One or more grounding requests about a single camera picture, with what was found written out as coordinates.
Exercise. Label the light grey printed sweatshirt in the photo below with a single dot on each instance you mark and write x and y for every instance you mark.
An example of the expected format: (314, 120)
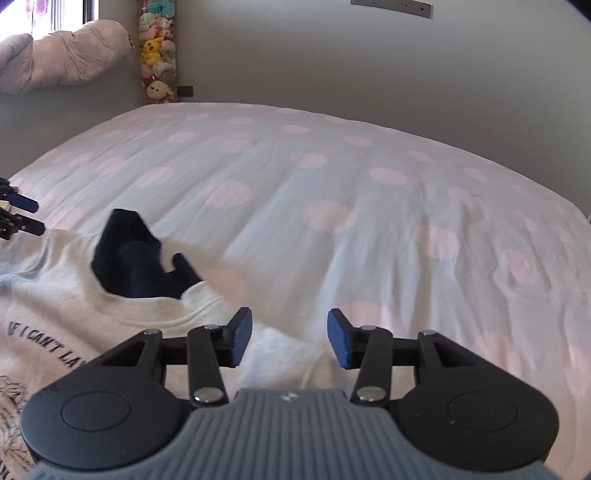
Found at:
(115, 345)

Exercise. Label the dark navy garment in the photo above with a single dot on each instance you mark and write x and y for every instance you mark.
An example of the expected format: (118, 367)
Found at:
(126, 261)

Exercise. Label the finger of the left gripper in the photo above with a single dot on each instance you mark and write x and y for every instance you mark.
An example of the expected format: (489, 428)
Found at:
(10, 224)
(11, 195)

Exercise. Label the grey wall switch panel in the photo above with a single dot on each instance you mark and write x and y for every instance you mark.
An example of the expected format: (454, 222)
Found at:
(411, 7)

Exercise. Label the pink rolled duvet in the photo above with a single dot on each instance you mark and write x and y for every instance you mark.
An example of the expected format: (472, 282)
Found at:
(62, 58)

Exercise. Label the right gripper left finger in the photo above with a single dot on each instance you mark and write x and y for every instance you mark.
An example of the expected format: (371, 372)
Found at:
(130, 402)

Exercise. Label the window with dark frame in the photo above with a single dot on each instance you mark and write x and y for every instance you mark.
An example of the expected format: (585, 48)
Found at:
(40, 17)

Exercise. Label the plush toy storage tube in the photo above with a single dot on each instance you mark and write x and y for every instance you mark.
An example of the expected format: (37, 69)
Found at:
(157, 50)

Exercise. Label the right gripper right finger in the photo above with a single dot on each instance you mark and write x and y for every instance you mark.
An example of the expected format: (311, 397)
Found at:
(448, 402)

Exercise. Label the pink polka dot bedsheet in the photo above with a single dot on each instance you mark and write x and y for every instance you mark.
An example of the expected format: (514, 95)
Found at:
(293, 214)

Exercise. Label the black wall socket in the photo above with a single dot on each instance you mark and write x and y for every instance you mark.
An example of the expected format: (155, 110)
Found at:
(185, 91)

